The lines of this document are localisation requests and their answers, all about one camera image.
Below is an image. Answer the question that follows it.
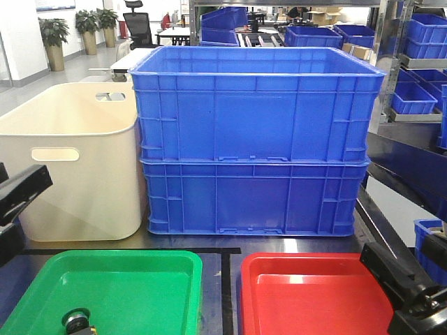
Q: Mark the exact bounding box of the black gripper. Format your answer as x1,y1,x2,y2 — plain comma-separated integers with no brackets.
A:
360,242,446,334

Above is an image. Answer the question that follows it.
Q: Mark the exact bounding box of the wrist camera lens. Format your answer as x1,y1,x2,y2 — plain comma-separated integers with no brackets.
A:
61,308,97,335

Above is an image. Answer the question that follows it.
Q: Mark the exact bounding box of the potted plant left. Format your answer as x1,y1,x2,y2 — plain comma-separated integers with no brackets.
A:
38,17,69,71

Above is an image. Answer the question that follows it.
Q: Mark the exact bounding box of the black office chair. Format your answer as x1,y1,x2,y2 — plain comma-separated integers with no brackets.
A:
123,1,159,50

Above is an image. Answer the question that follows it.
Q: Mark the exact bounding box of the cream plastic basket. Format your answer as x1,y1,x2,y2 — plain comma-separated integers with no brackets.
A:
1,82,146,241

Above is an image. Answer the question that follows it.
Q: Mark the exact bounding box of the small blue bin right shelf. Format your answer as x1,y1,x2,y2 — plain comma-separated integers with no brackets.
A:
391,82,438,114

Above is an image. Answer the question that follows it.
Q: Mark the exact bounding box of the potted plant far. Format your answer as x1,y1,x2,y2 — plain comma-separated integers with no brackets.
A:
96,8,118,47

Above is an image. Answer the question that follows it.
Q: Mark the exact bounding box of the potted plant middle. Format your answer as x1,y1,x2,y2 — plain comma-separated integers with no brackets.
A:
75,10,99,55

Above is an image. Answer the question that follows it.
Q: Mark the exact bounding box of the potted plant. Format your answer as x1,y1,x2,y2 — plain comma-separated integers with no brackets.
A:
96,8,118,47
75,10,99,55
38,17,69,71

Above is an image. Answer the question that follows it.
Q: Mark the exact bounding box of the upper blue stacking crate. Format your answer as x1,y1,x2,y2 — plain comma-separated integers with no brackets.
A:
130,46,385,163

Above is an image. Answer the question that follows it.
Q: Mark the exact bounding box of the green plastic tray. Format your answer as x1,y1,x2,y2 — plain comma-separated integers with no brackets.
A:
1,250,203,334

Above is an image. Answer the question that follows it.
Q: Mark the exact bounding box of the red plastic tray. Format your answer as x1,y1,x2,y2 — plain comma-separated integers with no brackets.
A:
241,253,393,334

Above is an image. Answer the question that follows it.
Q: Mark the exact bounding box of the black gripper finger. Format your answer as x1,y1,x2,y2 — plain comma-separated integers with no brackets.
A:
1,164,53,226

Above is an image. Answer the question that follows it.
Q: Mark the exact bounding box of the blue stacking crate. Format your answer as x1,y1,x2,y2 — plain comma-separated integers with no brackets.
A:
143,160,369,237
130,46,385,163

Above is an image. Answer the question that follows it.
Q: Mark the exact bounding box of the lower blue stacking crate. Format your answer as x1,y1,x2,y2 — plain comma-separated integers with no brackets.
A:
143,160,369,237

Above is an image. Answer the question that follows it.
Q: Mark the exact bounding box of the blue bin far right floor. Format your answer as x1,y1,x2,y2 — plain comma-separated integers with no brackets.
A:
414,218,446,285

